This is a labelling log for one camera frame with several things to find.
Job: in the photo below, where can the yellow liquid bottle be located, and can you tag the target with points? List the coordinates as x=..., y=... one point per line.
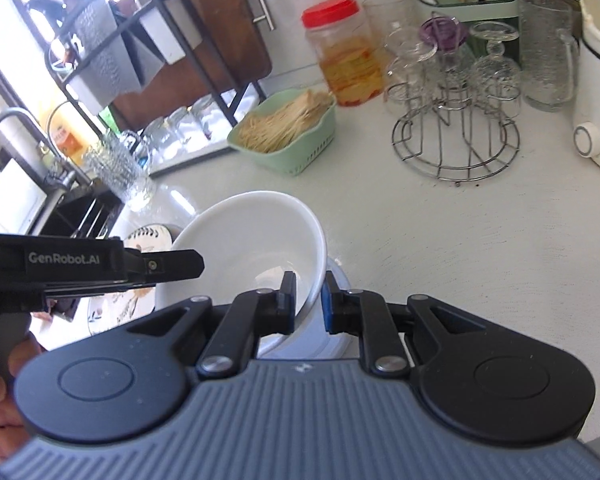
x=67, y=140

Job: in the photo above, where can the plain white bowl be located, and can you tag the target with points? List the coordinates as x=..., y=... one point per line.
x=240, y=240

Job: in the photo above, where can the purple glass piece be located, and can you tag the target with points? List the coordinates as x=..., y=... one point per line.
x=442, y=35

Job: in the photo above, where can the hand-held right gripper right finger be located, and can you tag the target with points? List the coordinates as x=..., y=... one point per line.
x=330, y=305

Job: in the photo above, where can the white plastic board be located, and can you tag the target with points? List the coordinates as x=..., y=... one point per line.
x=10, y=197

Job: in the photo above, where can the textured glass tumbler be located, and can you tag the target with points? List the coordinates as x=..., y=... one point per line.
x=120, y=172

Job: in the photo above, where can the black kitchen sink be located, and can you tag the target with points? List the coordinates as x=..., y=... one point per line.
x=62, y=215

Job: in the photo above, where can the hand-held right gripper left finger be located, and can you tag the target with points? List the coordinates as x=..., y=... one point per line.
x=289, y=305

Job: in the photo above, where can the black metal dish rack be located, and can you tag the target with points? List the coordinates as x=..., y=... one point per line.
x=232, y=107

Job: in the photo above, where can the cluster of clear glass cups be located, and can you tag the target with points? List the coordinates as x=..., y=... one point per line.
x=495, y=75

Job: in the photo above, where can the upturned clear glass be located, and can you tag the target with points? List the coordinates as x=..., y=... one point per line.
x=157, y=135
x=207, y=115
x=182, y=125

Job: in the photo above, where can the white drip tray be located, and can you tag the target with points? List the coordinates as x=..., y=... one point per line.
x=200, y=147

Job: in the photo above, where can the textured metal cutlery holder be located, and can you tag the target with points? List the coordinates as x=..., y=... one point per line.
x=97, y=50

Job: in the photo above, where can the white cutlery box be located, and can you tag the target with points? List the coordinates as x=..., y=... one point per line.
x=175, y=35

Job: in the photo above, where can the floral ceramic bowl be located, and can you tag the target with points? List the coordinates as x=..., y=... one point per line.
x=112, y=310

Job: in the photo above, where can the green utensil holder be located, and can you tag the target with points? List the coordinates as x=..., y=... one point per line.
x=480, y=10

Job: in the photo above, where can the steel kitchen faucet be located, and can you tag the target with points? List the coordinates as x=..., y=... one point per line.
x=5, y=120

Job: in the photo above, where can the bundle of pale thin noodles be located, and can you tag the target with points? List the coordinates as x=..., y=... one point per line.
x=280, y=122

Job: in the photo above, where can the pale white plate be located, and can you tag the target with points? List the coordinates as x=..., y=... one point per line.
x=337, y=280

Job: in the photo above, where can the brown wooden cutting board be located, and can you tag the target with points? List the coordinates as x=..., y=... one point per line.
x=215, y=20

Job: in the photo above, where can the red lid plastic jar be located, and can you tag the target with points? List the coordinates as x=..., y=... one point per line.
x=347, y=65

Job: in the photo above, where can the person's left hand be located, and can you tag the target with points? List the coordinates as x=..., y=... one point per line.
x=0, y=425

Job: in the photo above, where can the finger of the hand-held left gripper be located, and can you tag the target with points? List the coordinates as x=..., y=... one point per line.
x=170, y=265

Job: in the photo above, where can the green plastic basket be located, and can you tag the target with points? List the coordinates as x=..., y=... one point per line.
x=290, y=157

